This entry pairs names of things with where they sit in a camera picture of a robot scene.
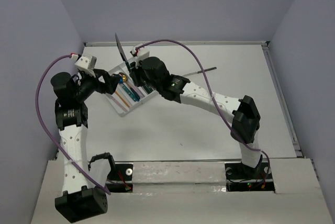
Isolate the silver spoon pink handle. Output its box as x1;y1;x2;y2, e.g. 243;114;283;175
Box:
134;86;145;98

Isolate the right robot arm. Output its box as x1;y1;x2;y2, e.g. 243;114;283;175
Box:
128;57;263;178

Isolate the dark slim knife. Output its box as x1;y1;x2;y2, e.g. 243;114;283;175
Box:
182;67;217;77

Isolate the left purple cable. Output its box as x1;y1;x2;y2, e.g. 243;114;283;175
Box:
36;53;112;196

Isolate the blue spoon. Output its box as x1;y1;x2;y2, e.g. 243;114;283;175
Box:
121;75;140;102

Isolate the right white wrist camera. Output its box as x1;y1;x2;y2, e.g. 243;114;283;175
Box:
130;44;150;62

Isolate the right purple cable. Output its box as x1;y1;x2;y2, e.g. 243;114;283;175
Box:
136;40;270;187

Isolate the purple cable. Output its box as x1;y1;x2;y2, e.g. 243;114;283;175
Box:
136;40;270;187
36;53;112;196

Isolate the knife with teal handle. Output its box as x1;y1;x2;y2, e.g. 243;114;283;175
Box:
115;33;131;72

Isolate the white divided cutlery tray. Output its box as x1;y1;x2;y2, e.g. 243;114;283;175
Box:
105;63;158;117

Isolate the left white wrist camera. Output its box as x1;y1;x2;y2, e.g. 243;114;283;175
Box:
71;54;97;77

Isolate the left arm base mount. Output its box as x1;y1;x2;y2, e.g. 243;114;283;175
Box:
88;152;133;193

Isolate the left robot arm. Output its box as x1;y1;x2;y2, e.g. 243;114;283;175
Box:
51;69;120;223

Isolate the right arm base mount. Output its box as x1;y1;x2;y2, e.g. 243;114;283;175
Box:
225;162;275;192

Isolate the fork with teal handle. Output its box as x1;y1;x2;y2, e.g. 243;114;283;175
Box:
143;85;154;94

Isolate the gold spoon teal handle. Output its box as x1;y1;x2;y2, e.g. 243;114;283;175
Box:
119;72;140;101

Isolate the silver spoon teal handle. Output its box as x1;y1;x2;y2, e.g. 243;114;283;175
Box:
121;84;138;102

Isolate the orange plastic knife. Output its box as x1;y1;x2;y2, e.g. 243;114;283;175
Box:
115;91;130;108

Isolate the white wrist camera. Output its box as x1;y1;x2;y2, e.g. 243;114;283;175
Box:
130;44;150;62
71;54;97;77

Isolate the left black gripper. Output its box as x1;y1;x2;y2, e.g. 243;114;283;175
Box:
74;68;120;102

